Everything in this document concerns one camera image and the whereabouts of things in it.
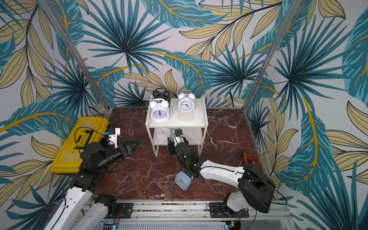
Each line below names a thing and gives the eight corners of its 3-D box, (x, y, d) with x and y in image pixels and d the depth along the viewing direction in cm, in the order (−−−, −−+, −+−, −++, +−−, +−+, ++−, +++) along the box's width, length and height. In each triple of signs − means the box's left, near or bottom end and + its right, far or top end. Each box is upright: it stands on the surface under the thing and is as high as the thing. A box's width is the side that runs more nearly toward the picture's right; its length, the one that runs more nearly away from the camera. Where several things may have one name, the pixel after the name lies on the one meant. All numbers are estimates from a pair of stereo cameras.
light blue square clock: (174, 182, 85) (173, 177, 78) (181, 174, 88) (181, 169, 81) (185, 192, 81) (185, 188, 74) (192, 184, 84) (192, 179, 77)
